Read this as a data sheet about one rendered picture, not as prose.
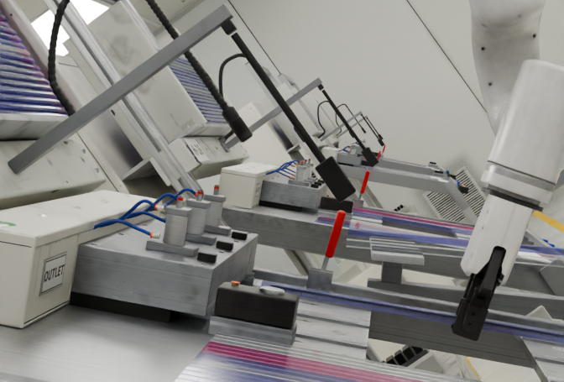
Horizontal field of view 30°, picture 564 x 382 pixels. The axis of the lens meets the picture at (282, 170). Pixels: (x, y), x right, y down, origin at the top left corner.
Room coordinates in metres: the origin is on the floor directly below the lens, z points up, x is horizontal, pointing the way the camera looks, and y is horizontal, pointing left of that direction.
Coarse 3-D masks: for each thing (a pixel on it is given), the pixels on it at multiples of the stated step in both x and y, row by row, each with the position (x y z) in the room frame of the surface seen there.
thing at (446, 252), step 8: (352, 240) 1.48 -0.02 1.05; (360, 240) 1.48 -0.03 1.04; (360, 248) 1.48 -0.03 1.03; (368, 248) 1.48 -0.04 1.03; (384, 248) 1.48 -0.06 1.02; (392, 248) 1.47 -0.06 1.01; (400, 248) 1.47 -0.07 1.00; (408, 248) 1.47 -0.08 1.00; (416, 248) 1.47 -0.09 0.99; (424, 248) 1.47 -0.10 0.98; (432, 248) 1.47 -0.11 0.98; (440, 248) 1.47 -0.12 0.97; (448, 248) 1.48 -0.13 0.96; (448, 256) 1.47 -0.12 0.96; (456, 256) 1.47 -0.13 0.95; (520, 256) 1.47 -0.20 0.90; (528, 256) 1.47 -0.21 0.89; (536, 256) 1.48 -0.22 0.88; (536, 264) 1.46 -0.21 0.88; (544, 264) 1.46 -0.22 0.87; (552, 264) 1.46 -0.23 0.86; (560, 264) 1.46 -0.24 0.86
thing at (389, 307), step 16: (288, 288) 1.27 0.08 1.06; (304, 288) 1.28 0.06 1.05; (352, 304) 1.27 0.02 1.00; (368, 304) 1.27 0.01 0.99; (384, 304) 1.26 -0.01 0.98; (400, 304) 1.28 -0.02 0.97; (432, 320) 1.26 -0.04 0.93; (448, 320) 1.26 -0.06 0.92; (528, 336) 1.25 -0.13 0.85; (544, 336) 1.25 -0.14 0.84; (560, 336) 1.25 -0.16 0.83
